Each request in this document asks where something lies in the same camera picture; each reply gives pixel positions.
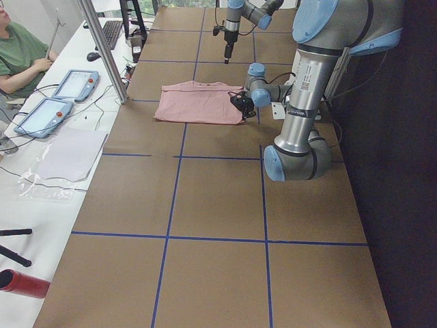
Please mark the black curtain backdrop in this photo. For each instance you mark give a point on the black curtain backdrop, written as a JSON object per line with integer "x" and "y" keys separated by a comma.
{"x": 388, "y": 118}

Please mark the white paper sheet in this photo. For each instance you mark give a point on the white paper sheet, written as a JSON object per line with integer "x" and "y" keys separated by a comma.
{"x": 72, "y": 154}

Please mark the red cylinder bottle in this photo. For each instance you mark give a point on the red cylinder bottle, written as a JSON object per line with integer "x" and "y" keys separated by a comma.
{"x": 21, "y": 284}

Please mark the aluminium frame post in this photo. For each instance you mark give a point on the aluminium frame post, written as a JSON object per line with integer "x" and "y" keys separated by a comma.
{"x": 90, "y": 15}

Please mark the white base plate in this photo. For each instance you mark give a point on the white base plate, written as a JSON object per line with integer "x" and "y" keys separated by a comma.
{"x": 278, "y": 111}

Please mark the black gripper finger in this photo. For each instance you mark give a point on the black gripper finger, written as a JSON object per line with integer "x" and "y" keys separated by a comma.
{"x": 228, "y": 53}
{"x": 248, "y": 114}

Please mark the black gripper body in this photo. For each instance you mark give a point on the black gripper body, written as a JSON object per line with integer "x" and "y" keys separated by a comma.
{"x": 246, "y": 108}
{"x": 229, "y": 38}

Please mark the pink printed t-shirt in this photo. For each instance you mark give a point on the pink printed t-shirt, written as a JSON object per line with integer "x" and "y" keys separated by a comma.
{"x": 195, "y": 102}

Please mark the lower teach pendant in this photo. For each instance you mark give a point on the lower teach pendant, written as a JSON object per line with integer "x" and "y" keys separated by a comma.
{"x": 48, "y": 114}

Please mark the upper teach pendant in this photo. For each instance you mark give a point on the upper teach pendant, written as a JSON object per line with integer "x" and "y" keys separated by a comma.
{"x": 77, "y": 85}

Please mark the clear plastic bag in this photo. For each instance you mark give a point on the clear plastic bag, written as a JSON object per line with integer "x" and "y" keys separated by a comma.
{"x": 30, "y": 185}

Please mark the black camera tripod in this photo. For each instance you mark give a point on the black camera tripod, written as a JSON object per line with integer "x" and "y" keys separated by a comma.
{"x": 15, "y": 245}

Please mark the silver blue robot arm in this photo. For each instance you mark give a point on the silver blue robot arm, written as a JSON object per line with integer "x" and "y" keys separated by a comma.
{"x": 236, "y": 9}
{"x": 322, "y": 30}

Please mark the black computer mouse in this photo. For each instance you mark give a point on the black computer mouse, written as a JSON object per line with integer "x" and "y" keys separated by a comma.
{"x": 93, "y": 56}

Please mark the black keyboard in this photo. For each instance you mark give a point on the black keyboard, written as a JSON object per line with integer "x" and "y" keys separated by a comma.
{"x": 111, "y": 30}

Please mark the person in green shirt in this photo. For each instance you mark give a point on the person in green shirt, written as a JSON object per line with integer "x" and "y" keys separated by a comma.
{"x": 24, "y": 59}

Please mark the teach pendant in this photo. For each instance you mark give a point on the teach pendant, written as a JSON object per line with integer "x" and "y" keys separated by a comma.
{"x": 77, "y": 85}
{"x": 48, "y": 114}

